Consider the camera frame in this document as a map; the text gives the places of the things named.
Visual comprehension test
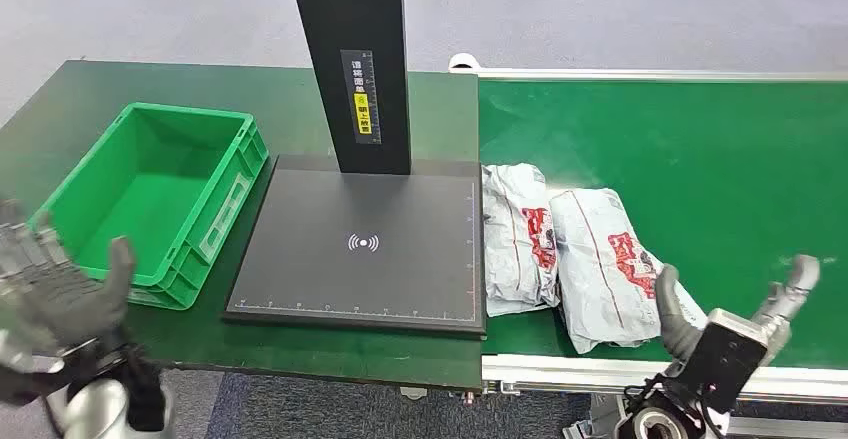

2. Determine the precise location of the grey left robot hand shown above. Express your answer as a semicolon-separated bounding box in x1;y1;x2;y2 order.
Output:
0;200;137;371

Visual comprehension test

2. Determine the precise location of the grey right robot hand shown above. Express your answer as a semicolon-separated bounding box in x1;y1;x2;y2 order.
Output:
654;255;821;414

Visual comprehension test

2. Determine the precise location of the grey poly mailer package red print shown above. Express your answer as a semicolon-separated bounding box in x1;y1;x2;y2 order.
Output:
548;187;709;356
481;162;561;318

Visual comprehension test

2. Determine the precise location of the green conveyor belt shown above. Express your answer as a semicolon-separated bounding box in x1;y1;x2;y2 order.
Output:
478;80;848;371

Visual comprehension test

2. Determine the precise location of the black inbound scanner machine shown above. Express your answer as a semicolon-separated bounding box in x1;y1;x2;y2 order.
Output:
221;0;488;341

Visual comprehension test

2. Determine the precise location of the green plastic crate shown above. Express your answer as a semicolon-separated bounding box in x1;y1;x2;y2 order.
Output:
29;102;270;311

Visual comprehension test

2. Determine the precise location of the black yellow label sticker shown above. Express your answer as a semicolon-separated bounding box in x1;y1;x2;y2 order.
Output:
340;49;383;146

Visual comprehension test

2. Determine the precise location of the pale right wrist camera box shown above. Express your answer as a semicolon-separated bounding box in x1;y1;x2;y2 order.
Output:
707;308;773;351

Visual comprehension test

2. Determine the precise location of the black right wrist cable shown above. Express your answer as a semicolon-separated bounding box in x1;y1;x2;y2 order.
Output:
622;372;687;424

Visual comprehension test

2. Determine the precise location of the silver conveyor frame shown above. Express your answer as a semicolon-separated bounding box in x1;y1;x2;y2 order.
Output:
449;53;848;439

